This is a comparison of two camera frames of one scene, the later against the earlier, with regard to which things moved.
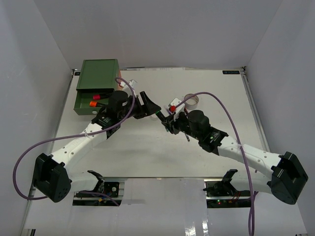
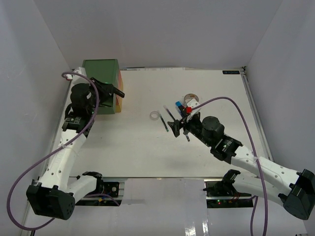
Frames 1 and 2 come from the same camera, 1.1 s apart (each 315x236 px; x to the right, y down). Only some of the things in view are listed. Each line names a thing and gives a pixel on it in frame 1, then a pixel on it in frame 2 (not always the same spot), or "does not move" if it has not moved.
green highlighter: (161, 115) to (114, 90)
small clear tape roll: (154, 117) does not move
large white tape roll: (191, 103) does not move
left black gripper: (150, 108) to (106, 92)
